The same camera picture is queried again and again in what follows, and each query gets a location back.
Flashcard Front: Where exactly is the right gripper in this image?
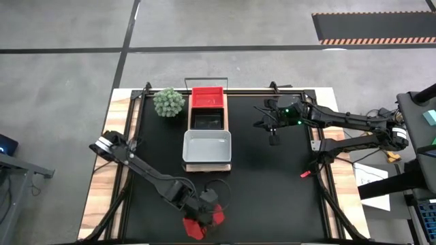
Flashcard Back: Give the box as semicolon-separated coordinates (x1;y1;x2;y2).
253;98;284;132

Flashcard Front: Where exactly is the green plant in white pot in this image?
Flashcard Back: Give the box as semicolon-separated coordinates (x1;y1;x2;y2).
152;86;185;118

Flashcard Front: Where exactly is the black cart beam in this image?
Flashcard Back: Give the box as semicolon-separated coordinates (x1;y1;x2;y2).
357;159;426;201

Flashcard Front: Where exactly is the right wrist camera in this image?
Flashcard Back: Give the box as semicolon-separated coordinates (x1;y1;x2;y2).
268;126;281;147

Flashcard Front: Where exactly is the black plastic mesh basket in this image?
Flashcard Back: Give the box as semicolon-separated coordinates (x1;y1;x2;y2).
189;108;225;131

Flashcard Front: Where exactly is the teal box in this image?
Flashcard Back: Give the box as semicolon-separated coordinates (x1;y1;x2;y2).
422;109;436;126

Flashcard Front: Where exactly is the grey metal desk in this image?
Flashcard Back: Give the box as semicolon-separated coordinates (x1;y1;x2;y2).
0;152;55;235

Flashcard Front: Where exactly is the black pole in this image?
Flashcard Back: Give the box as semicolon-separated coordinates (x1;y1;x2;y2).
413;83;436;105

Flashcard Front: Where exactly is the black aluminium rig frame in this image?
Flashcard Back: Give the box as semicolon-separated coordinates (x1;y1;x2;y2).
77;81;371;245

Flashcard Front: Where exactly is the dark monitor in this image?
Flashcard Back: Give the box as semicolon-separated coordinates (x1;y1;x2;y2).
0;133;18;157

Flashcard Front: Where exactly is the black hazard-striped floor mat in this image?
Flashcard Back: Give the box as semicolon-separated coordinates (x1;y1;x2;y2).
311;11;436;46

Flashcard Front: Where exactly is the yellow cable connector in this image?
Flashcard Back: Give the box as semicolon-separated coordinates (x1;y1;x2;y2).
381;146;402;163

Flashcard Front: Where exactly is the white plastic storage bin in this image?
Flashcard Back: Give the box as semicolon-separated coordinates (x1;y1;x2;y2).
182;130;232;164

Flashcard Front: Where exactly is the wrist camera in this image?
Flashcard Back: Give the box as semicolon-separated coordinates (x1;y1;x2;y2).
268;126;281;147
200;189;219;204

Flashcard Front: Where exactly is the red plastic mesh basket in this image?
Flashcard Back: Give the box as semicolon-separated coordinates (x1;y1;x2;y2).
191;86;225;109
183;203;225;241

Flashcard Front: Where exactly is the backlit keyboard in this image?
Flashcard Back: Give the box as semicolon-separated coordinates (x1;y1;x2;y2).
417;199;436;232

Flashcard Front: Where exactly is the wooden shelf with black rails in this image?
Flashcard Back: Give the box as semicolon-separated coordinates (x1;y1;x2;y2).
183;77;232;173

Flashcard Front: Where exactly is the black tablet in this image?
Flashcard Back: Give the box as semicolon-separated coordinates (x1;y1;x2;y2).
417;144;436;158

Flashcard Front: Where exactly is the white paper sheet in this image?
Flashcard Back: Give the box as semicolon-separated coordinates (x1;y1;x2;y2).
354;162;392;212

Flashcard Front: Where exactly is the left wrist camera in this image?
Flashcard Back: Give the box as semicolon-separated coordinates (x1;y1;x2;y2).
200;189;219;204

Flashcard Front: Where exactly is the black left camera cable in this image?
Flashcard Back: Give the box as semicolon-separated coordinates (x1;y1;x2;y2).
203;178;232;212

